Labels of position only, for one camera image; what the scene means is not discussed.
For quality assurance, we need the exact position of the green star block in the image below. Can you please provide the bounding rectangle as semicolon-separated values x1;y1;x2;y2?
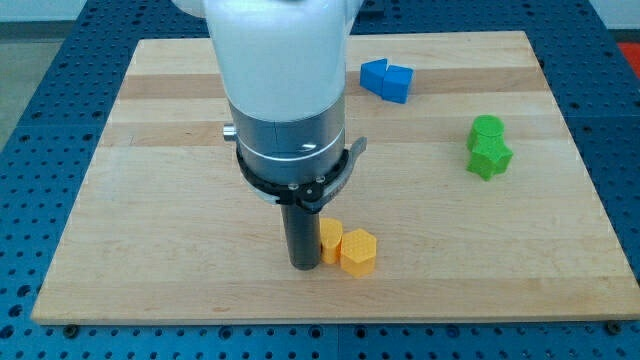
466;134;513;181

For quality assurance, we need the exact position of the yellow heart block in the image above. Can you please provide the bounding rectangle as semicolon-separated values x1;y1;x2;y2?
320;218;343;264

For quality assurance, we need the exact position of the blue cube block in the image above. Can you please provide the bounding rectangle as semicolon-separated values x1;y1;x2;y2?
381;65;414;104

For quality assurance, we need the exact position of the green cylinder block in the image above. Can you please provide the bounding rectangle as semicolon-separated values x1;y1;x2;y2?
466;115;505;150

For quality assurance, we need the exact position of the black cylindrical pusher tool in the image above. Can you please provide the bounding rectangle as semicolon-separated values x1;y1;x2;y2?
281;205;321;271

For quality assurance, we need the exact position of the wooden board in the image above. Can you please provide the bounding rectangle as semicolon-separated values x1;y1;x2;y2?
32;31;639;325

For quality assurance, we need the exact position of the yellow hexagon block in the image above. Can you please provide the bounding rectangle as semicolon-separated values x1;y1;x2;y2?
340;228;377;278

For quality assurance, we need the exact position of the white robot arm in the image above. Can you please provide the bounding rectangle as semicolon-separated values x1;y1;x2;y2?
173;0;363;185

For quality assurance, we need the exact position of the black clamp ring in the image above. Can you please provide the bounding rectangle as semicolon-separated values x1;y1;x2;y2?
235;136;368;215

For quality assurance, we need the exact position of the blue perforated table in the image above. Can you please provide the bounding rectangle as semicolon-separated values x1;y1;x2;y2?
1;0;639;359

